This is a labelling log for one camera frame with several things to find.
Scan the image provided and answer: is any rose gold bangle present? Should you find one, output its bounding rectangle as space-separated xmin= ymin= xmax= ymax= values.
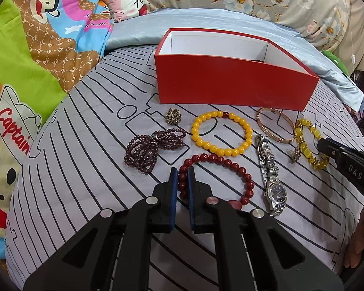
xmin=256 ymin=107 xmax=296 ymax=144

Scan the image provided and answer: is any beige curtain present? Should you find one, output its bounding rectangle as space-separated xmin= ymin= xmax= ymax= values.
xmin=349 ymin=0 xmax=364 ymax=76

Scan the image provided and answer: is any red bead bracelet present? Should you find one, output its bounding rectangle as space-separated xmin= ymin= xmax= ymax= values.
xmin=177 ymin=154 xmax=255 ymax=211

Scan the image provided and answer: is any green plush item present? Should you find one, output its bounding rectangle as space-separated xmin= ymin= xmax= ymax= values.
xmin=322 ymin=48 xmax=351 ymax=76

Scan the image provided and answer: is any round bronze brooch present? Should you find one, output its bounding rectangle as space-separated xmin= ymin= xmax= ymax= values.
xmin=165 ymin=108 xmax=180 ymax=125

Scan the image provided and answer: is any yellow bead bracelet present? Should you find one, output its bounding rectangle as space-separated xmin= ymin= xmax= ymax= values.
xmin=192 ymin=111 xmax=253 ymax=157

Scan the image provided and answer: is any maroon bead bracelet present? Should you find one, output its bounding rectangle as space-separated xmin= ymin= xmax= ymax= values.
xmin=124 ymin=128 xmax=189 ymax=176

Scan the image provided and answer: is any white cable with switch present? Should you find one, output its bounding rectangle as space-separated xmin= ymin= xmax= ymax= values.
xmin=348 ymin=15 xmax=358 ymax=81

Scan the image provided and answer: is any yellow crystal bracelet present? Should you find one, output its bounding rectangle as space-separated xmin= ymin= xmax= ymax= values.
xmin=287 ymin=119 xmax=330 ymax=170

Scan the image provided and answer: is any pink cartoon pillow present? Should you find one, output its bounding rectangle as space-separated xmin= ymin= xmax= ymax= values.
xmin=96 ymin=0 xmax=149 ymax=22

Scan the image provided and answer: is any colourful cartoon blanket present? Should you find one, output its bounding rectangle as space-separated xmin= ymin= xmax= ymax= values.
xmin=0 ymin=0 xmax=114 ymax=258

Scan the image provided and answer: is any light blue quilt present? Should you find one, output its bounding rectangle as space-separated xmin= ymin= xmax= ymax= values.
xmin=105 ymin=8 xmax=364 ymax=113

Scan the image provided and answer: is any silver wrist watch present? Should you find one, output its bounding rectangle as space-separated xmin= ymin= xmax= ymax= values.
xmin=255 ymin=134 xmax=287 ymax=218

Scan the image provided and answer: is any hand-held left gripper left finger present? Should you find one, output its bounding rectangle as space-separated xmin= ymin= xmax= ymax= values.
xmin=23 ymin=167 xmax=178 ymax=291

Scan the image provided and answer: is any red cardboard box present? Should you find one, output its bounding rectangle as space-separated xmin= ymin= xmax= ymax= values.
xmin=154 ymin=28 xmax=320 ymax=112

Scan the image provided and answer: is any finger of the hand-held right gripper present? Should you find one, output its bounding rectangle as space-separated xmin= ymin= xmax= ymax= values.
xmin=317 ymin=138 xmax=349 ymax=162

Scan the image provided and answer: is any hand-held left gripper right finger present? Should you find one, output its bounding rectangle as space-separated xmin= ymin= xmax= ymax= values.
xmin=188 ymin=167 xmax=344 ymax=291

